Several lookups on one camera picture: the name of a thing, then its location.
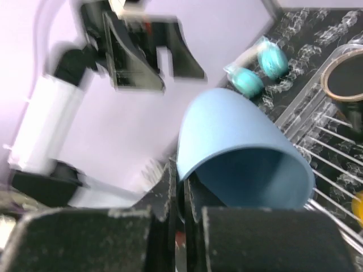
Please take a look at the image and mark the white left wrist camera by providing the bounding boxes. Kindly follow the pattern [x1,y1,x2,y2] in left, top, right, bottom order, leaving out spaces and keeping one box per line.
[108,0,150,19]

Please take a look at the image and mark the teal cat-ear headphones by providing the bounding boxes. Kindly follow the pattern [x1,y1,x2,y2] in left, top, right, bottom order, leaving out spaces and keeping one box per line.
[223,36,288,99]

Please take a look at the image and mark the light blue cup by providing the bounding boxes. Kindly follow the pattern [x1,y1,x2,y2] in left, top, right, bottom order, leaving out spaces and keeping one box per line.
[176,88,315,209]

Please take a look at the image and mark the white wire dish rack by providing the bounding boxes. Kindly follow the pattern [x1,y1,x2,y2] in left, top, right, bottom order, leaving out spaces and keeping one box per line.
[275,36,362,256]

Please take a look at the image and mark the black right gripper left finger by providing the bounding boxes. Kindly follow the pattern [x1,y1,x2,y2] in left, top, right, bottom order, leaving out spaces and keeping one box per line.
[1,160,178,271]

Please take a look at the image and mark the red interior mug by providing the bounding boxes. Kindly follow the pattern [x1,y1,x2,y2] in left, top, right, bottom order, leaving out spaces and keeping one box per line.
[320,49,362,132]

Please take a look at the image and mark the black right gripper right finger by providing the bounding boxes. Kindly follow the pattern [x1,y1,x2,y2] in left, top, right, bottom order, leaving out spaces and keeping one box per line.
[184,180,356,271]

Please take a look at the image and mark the yellow patterned plate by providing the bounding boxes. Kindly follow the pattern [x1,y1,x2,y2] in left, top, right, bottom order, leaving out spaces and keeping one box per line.
[351,191,363,227]

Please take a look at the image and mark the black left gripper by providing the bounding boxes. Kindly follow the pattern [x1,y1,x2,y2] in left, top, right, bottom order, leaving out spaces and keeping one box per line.
[81,1,206,92]

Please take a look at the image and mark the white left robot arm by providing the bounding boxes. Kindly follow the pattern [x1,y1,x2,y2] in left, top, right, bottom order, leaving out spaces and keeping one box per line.
[1,1,205,207]

